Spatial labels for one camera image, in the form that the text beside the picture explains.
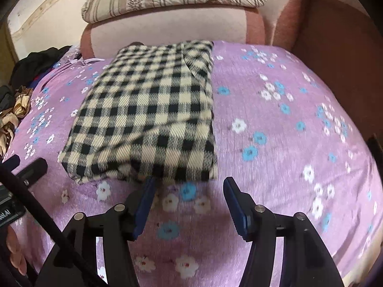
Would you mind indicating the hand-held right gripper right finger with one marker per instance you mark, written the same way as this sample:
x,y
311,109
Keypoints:
x,y
238,212

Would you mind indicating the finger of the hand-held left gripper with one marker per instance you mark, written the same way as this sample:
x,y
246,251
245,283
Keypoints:
x,y
33,170
10,163

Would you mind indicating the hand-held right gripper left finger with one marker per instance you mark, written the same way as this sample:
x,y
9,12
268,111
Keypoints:
x,y
143,212

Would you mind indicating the black and cream checked coat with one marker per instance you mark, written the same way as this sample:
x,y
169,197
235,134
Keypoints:
x,y
143,110

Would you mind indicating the black clothes pile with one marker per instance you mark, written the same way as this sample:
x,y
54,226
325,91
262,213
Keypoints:
x,y
39,62

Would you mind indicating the person's left hand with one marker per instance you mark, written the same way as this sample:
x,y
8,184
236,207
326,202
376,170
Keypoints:
x,y
16,251

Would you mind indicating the brown patterned cloth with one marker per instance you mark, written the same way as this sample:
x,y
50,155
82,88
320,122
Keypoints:
x,y
13,116

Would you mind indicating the purple floral bedsheet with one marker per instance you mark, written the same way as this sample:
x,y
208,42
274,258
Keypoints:
x,y
269,170

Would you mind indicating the dark jacket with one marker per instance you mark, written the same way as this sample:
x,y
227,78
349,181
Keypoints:
x,y
6,97

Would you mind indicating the wooden wardrobe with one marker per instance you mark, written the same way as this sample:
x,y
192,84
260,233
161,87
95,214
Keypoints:
x,y
7,44

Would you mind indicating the pink upholstered headboard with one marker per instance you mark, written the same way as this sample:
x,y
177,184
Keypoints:
x,y
167,27

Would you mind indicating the brown wooden bed frame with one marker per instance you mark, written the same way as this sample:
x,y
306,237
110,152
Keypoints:
x,y
338,36

